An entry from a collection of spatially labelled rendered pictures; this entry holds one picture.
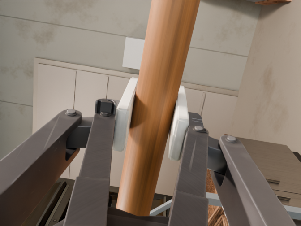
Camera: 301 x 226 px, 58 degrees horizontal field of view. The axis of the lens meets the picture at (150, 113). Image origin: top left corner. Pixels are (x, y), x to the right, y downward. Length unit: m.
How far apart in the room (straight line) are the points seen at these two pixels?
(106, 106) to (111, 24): 3.62
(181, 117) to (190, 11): 0.06
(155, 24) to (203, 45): 3.59
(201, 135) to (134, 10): 3.60
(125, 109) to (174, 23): 0.06
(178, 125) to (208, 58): 3.63
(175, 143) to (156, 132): 0.03
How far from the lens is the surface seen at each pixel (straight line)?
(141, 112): 0.19
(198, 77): 3.81
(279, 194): 1.68
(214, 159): 0.16
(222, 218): 1.45
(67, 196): 2.14
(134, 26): 3.73
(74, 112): 0.16
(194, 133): 0.16
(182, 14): 0.17
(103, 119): 0.15
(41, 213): 2.02
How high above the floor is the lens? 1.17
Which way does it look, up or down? level
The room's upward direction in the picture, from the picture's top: 81 degrees counter-clockwise
